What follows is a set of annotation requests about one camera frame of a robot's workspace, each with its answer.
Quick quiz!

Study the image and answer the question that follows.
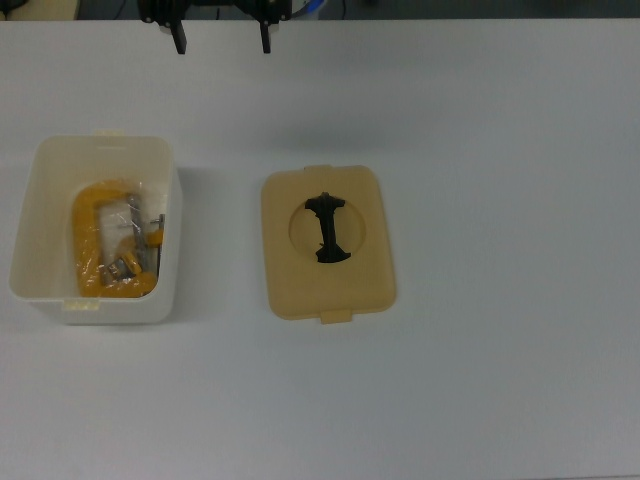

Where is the tan lid with black handle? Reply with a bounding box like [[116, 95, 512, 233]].
[[260, 163, 399, 325]]

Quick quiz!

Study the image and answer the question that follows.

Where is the white plastic tool case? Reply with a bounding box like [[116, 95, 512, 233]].
[[8, 128, 181, 326]]

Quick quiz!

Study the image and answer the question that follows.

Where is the clear plastic bag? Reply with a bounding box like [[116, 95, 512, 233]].
[[69, 177, 169, 300]]

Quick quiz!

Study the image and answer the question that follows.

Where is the large yellow C-clamp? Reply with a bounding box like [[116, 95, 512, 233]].
[[69, 178, 164, 300]]

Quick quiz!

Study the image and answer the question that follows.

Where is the small yellow C-clamp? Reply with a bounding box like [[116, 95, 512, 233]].
[[102, 249, 144, 289]]

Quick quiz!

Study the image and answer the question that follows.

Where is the blue and white cable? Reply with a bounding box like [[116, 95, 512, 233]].
[[294, 0, 329, 20]]

